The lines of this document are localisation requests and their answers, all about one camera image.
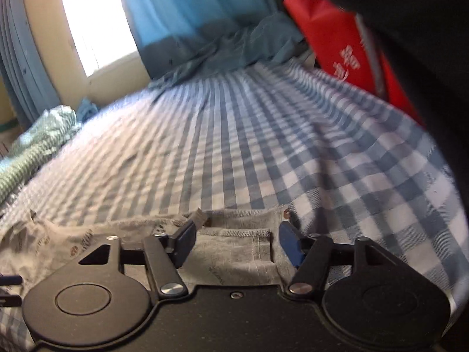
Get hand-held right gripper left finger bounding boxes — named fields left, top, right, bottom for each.
left=77, top=220, right=199, bottom=299

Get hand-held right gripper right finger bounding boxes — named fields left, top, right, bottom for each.
left=279, top=221, right=400, bottom=298

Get grey printed pants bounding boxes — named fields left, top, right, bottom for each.
left=0, top=207, right=294, bottom=291

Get blue checkered bed sheet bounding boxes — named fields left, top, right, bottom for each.
left=0, top=60, right=461, bottom=352

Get green checkered quilt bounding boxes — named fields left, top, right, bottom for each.
left=0, top=104, right=80, bottom=207

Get small blue cloth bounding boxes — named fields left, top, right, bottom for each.
left=75, top=97, right=100, bottom=122

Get red bag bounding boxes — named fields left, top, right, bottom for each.
left=283, top=0, right=429, bottom=130

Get blue star curtain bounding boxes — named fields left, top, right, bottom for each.
left=113, top=0, right=307, bottom=89

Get blue pleated curtain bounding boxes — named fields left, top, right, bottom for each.
left=0, top=0, right=62, bottom=130

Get window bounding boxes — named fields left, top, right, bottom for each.
left=55, top=0, right=140, bottom=78

